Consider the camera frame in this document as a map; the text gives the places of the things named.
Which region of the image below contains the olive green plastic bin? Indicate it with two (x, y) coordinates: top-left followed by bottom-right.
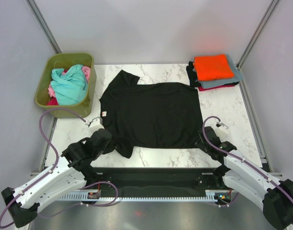
(35, 53), (96, 118)

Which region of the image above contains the black t shirt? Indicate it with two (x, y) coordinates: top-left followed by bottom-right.
(100, 70), (203, 158)
(186, 61), (240, 88)

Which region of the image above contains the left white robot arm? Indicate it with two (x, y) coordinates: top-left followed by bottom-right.
(1, 129), (114, 228)

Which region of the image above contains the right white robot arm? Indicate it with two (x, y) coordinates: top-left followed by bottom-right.
(196, 126), (293, 230)

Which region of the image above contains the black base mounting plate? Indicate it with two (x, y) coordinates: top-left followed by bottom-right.
(86, 166), (230, 197)

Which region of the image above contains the red garment in bin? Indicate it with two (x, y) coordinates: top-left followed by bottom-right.
(47, 97), (58, 106)

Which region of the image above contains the teal t shirt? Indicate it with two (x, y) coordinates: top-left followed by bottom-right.
(50, 64), (88, 105)

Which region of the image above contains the folded crimson t shirt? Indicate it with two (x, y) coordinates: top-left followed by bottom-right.
(198, 84), (234, 92)

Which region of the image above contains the pink t shirt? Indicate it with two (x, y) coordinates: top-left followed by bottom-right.
(48, 66), (91, 97)

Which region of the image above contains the folded black t shirt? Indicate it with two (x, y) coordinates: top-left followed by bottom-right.
(186, 61), (240, 88)

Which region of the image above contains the folded grey t shirt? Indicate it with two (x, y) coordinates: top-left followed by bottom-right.
(198, 54), (243, 89)

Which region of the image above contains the folded orange t shirt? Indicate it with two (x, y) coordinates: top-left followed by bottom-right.
(193, 54), (234, 81)

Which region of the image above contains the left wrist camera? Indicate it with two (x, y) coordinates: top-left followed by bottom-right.
(86, 117), (104, 133)

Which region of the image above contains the white slotted cable duct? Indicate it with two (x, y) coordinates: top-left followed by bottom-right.
(58, 190), (233, 203)

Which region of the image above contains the left aluminium frame post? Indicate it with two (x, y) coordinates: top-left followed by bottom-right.
(25, 0), (62, 54)

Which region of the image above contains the aluminium frame post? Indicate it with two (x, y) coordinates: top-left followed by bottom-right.
(236, 0), (280, 70)
(25, 0), (62, 54)

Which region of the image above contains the right aluminium frame post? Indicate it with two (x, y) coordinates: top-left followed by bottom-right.
(236, 0), (280, 70)

